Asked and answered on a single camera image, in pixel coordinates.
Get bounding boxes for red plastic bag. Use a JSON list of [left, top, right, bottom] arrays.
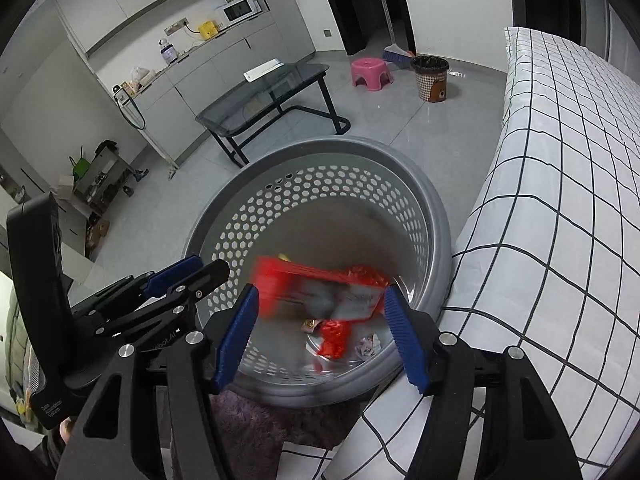
[[318, 266, 390, 360]]

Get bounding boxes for yellow box on counter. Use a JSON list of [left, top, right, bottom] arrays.
[[198, 21, 219, 40]]

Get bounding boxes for white flat box on table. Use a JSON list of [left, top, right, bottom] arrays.
[[243, 58, 284, 82]]

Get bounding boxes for purple fuzzy rug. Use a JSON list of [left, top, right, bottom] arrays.
[[209, 390, 362, 479]]

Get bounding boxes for white paper ball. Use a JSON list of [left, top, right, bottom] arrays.
[[355, 334, 382, 361]]

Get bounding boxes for brown wicker trash bin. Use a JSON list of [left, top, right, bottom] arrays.
[[411, 54, 449, 103]]

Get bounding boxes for clear bottle on counter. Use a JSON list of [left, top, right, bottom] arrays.
[[158, 38, 179, 66]]

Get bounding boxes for black white checkered tablecloth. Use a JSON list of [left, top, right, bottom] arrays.
[[440, 27, 639, 479]]

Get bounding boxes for broom with blue head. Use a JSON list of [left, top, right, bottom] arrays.
[[371, 0, 417, 70]]

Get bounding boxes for pink plastic stool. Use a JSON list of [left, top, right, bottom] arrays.
[[350, 58, 394, 91]]

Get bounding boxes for black glass coffee table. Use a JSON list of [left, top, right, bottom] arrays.
[[196, 62, 352, 168]]

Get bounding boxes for grey perforated laundry basket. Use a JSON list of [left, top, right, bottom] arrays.
[[186, 136, 452, 408]]

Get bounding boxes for white microwave oven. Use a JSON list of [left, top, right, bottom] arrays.
[[215, 0, 262, 29]]

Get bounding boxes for red white toothpaste box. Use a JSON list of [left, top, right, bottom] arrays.
[[250, 257, 392, 321]]

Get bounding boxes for grey cabinet counter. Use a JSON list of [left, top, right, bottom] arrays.
[[89, 8, 317, 172]]

